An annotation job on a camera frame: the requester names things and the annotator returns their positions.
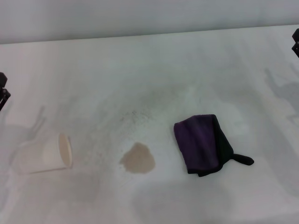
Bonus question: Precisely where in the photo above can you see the white paper cup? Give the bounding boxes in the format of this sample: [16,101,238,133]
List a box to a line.
[14,132,73,175]

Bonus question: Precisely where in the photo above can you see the purple black rag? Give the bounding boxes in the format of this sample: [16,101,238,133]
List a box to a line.
[173,114,255,177]

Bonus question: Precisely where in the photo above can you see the brown water stain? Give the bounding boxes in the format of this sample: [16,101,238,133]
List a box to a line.
[119,141,156,175]

